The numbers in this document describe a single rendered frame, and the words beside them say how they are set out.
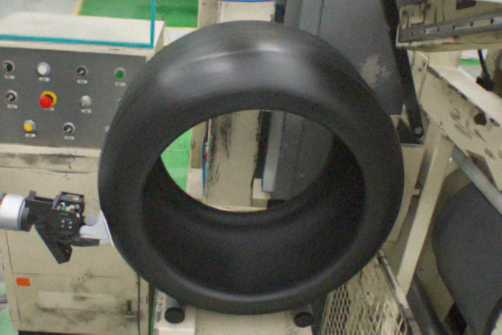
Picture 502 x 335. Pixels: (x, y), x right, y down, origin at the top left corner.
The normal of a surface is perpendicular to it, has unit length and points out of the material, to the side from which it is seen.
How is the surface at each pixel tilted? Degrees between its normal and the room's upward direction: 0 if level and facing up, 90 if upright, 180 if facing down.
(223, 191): 90
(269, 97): 79
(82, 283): 90
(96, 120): 90
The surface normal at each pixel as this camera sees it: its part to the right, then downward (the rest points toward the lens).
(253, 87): 0.05, 0.28
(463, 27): -0.99, -0.07
